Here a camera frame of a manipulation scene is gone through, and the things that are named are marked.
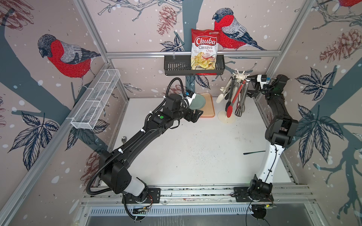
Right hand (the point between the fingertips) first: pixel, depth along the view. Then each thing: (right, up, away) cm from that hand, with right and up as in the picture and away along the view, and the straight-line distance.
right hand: (243, 82), depth 89 cm
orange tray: (-19, -18, +22) cm, 34 cm away
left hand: (-30, -15, -15) cm, 37 cm away
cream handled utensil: (-8, -7, -6) cm, 12 cm away
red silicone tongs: (-11, -17, -5) cm, 21 cm away
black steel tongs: (-10, -7, -7) cm, 14 cm away
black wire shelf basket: (-40, +17, +18) cm, 47 cm away
